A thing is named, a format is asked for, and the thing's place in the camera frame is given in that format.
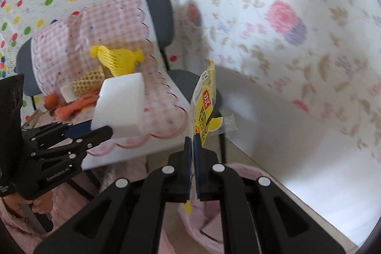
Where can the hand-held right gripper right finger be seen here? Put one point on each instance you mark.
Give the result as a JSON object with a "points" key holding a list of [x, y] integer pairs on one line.
{"points": [[198, 185]]}

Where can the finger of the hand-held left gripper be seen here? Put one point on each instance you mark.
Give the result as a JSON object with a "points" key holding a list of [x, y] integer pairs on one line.
{"points": [[79, 129], [95, 136]]}

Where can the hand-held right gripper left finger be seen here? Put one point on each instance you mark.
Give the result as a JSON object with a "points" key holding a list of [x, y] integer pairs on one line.
{"points": [[187, 182]]}

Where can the pink plastic bin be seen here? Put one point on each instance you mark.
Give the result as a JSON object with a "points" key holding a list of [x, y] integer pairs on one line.
{"points": [[204, 213]]}

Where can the white foam block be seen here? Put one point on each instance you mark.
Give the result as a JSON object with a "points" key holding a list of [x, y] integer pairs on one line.
{"points": [[122, 105]]}

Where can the woven bamboo basket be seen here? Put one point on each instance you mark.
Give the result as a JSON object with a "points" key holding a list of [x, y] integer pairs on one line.
{"points": [[87, 83]]}

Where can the yellow plastic wrapper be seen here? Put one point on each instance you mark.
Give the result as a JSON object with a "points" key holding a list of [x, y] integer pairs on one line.
{"points": [[205, 99]]}

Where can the person's left hand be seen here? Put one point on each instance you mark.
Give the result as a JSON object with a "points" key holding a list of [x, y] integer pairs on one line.
{"points": [[41, 205]]}

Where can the orange carrot toy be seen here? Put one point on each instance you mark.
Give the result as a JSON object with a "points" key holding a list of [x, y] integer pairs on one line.
{"points": [[74, 106]]}

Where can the small white block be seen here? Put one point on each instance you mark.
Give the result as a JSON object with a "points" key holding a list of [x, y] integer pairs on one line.
{"points": [[67, 92]]}

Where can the orange round fruit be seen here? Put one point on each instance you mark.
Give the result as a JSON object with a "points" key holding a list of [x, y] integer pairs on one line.
{"points": [[50, 101]]}

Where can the grey office chair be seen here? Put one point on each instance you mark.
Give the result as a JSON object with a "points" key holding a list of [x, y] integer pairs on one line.
{"points": [[162, 19], [25, 63]]}

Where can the yellow mesh net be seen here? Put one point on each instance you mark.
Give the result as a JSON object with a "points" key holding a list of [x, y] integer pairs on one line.
{"points": [[119, 60]]}

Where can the pink gingham tablecloth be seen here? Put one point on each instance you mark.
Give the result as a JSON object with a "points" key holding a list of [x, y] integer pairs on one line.
{"points": [[68, 33]]}

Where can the floral wall cloth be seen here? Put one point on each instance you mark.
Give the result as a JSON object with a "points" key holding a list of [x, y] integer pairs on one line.
{"points": [[282, 19]]}

